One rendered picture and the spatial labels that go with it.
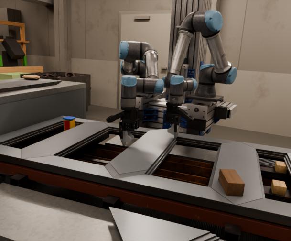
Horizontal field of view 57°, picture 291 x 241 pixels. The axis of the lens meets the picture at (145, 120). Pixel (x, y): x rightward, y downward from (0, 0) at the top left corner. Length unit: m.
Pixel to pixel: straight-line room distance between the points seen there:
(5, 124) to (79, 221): 0.88
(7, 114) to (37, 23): 6.40
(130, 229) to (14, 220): 0.41
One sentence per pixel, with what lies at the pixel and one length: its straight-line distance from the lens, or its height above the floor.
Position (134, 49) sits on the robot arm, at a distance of 1.72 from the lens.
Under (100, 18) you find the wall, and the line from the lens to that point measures 6.62.
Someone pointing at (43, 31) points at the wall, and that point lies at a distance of 7.83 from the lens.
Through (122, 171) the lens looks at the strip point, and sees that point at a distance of 1.12.
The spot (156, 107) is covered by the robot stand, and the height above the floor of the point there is 0.91.
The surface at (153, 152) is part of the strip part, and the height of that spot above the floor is 0.85.
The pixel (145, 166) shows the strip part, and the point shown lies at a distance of 1.17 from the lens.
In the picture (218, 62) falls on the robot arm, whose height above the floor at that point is 1.29.
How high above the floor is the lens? 1.32
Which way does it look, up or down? 14 degrees down
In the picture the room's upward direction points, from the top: 3 degrees clockwise
